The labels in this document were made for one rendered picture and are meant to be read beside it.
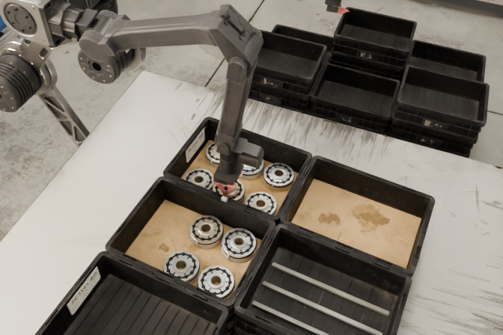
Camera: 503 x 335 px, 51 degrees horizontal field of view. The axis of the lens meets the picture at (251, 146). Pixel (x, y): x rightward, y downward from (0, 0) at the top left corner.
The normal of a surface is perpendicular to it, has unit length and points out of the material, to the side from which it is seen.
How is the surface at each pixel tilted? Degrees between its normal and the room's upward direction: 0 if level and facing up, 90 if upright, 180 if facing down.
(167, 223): 0
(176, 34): 99
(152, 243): 0
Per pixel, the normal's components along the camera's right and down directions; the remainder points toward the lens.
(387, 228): 0.03, -0.68
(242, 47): 0.64, -0.16
